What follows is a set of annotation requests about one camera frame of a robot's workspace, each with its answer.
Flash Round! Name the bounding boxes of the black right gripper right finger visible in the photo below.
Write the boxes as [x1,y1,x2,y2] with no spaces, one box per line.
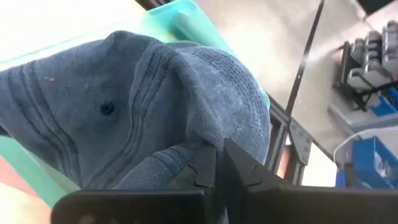
[223,138,398,224]

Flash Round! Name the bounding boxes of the thin black pole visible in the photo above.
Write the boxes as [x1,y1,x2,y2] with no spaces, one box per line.
[284,0,326,119]

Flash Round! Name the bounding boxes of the white cable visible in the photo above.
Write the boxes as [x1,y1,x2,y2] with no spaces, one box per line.
[332,126,398,164]

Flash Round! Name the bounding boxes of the grey-blue denim cap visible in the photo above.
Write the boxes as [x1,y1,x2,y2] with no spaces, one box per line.
[0,30,272,224]

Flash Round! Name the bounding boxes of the turquoise plastic bin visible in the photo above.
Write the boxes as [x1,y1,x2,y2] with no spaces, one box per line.
[0,0,271,208]

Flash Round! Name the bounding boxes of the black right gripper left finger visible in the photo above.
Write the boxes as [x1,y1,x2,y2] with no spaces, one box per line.
[50,141,219,224]

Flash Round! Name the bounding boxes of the small blue storage box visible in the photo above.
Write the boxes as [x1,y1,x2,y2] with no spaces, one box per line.
[369,86,398,117]

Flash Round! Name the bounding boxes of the aluminium table frame leg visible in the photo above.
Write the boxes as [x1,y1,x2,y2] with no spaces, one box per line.
[264,95,313,186]

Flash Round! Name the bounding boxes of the large blue storage box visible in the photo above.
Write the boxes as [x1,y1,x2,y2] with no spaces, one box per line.
[335,136,398,189]

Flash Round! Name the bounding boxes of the black rack with grey weights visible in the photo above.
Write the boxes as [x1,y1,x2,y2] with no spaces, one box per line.
[333,19,398,112]

